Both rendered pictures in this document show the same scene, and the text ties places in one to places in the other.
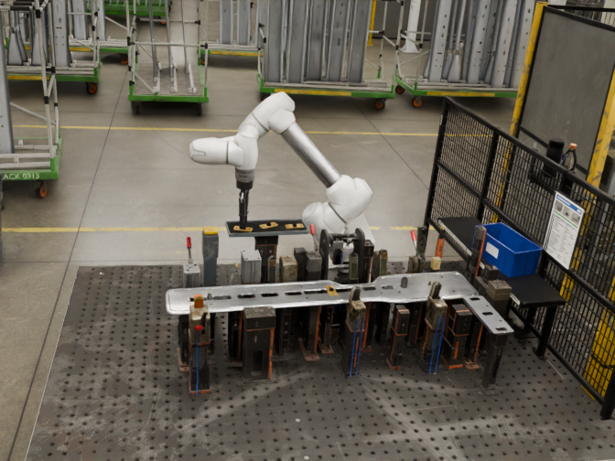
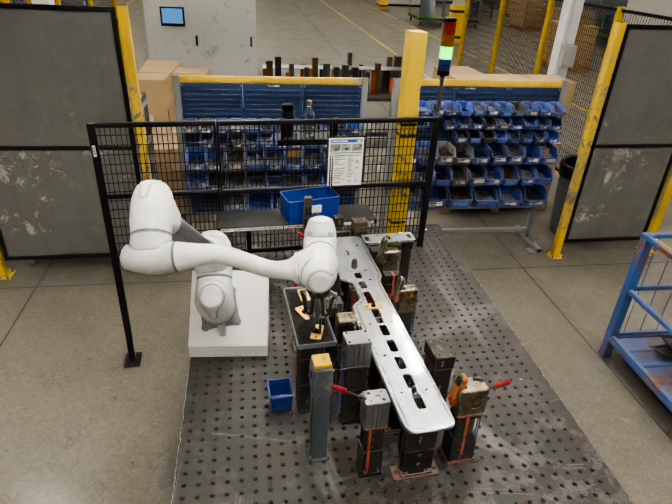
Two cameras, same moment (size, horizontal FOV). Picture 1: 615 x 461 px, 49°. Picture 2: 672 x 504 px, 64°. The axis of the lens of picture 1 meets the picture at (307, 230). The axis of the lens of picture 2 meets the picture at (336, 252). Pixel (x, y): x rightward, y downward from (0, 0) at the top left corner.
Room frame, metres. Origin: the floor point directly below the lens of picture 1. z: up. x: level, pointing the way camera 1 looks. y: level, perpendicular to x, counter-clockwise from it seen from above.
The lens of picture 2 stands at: (2.67, 1.83, 2.36)
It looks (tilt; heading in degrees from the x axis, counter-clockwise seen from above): 29 degrees down; 272
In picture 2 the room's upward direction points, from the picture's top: 3 degrees clockwise
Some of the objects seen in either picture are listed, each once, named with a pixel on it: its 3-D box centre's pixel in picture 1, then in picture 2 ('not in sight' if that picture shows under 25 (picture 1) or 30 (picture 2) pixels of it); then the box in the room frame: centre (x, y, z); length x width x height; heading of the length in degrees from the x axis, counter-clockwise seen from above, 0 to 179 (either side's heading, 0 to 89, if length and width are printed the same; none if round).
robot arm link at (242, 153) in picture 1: (242, 149); (320, 241); (2.78, 0.31, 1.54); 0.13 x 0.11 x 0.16; 95
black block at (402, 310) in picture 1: (398, 337); (388, 297); (2.47, -0.43, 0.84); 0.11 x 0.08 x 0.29; 16
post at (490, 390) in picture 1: (493, 359); (405, 260); (2.37, -0.83, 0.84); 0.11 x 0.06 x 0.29; 16
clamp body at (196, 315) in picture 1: (199, 349); (463, 420); (2.22, 0.39, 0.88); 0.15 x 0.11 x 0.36; 16
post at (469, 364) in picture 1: (474, 335); not in sight; (2.54, -0.78, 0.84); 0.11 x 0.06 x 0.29; 16
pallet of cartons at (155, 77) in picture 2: not in sight; (178, 113); (4.91, -4.64, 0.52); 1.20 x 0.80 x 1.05; 99
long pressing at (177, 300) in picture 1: (327, 293); (376, 309); (2.55, -0.11, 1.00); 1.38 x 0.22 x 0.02; 106
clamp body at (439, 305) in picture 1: (431, 335); (387, 278); (2.48, -0.57, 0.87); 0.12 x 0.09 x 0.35; 16
